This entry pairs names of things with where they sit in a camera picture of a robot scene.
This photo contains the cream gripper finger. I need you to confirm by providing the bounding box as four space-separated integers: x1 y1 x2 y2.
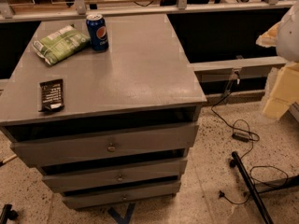
262 63 299 120
256 22 279 48

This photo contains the blue pepsi can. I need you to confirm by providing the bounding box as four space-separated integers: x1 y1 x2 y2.
86 14 109 52

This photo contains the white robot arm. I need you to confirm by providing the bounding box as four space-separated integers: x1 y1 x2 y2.
256 1 299 120

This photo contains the black metal stand leg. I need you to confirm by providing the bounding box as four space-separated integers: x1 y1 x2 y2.
230 151 299 224

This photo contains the top grey drawer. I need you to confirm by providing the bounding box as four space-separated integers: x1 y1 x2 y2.
11 123 198 167

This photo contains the grey drawer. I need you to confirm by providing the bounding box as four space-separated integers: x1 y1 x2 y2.
42 158 187 193
62 180 181 209
11 123 198 167

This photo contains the grey drawer cabinet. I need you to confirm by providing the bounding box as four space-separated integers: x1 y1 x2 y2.
0 15 206 198

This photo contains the green chip bag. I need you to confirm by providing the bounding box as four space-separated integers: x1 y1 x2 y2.
33 25 90 66

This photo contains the bottom grey drawer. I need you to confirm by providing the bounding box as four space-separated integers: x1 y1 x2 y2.
62 180 181 209

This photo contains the black snack bar wrapper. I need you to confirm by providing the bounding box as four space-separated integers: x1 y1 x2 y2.
39 78 64 112

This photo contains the middle grey drawer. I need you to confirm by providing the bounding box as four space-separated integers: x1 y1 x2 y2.
42 158 187 193

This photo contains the black caster bottom left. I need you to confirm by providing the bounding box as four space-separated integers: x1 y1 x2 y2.
0 204 19 224

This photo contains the black power cable with adapter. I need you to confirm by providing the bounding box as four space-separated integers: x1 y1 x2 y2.
210 70 290 205

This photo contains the grey metal railing frame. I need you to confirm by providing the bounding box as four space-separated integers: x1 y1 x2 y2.
0 0 294 23

